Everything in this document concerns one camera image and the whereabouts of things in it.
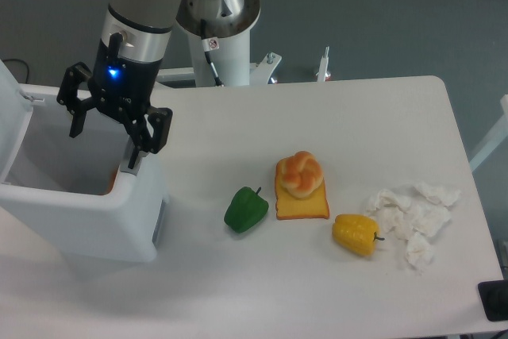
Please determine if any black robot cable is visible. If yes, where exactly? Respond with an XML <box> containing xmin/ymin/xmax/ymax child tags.
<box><xmin>199</xmin><ymin>19</ymin><xmax>225</xmax><ymax>87</ymax></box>

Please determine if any green bell pepper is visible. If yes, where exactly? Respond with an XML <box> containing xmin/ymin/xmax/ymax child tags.
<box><xmin>224</xmin><ymin>187</ymin><xmax>269</xmax><ymax>234</ymax></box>

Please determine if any white frame leg right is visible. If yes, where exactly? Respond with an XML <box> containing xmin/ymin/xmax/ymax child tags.
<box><xmin>469</xmin><ymin>94</ymin><xmax>507</xmax><ymax>172</ymax></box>

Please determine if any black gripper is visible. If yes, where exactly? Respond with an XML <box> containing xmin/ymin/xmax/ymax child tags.
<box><xmin>56</xmin><ymin>43</ymin><xmax>172</xmax><ymax>169</ymax></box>

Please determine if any white table frame bracket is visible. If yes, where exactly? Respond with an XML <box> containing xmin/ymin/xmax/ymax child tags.
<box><xmin>154</xmin><ymin>52</ymin><xmax>283</xmax><ymax>90</ymax></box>

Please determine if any black device at edge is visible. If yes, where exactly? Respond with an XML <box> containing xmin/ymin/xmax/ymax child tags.
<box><xmin>477</xmin><ymin>279</ymin><xmax>507</xmax><ymax>322</ymax></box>

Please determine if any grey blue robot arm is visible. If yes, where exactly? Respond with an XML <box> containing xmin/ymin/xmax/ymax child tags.
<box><xmin>57</xmin><ymin>0</ymin><xmax>260</xmax><ymax>173</ymax></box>

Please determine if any square toast bread slice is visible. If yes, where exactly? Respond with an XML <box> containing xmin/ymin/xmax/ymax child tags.
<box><xmin>275</xmin><ymin>159</ymin><xmax>330</xmax><ymax>220</ymax></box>

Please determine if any crumpled white tissue paper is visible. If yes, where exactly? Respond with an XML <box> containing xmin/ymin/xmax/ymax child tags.
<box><xmin>365</xmin><ymin>181</ymin><xmax>462</xmax><ymax>273</ymax></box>

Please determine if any yellow bell pepper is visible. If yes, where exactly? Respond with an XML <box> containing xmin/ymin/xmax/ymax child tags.
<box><xmin>332</xmin><ymin>214</ymin><xmax>385</xmax><ymax>256</ymax></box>

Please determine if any white trash can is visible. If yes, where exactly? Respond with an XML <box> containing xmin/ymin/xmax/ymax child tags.
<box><xmin>1</xmin><ymin>67</ymin><xmax>169</xmax><ymax>262</ymax></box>

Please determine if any round knotted bread roll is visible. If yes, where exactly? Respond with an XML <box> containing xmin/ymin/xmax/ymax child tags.
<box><xmin>275</xmin><ymin>151</ymin><xmax>324</xmax><ymax>199</ymax></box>

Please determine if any white post with red base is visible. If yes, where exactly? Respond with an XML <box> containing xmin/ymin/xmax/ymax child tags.
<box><xmin>316</xmin><ymin>46</ymin><xmax>331</xmax><ymax>83</ymax></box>

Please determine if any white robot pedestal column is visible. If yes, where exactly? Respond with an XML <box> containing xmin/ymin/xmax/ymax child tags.
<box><xmin>187</xmin><ymin>31</ymin><xmax>251</xmax><ymax>87</ymax></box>

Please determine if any beige croissant bread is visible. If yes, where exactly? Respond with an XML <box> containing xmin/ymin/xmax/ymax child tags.
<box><xmin>105</xmin><ymin>171</ymin><xmax>117</xmax><ymax>195</ymax></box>

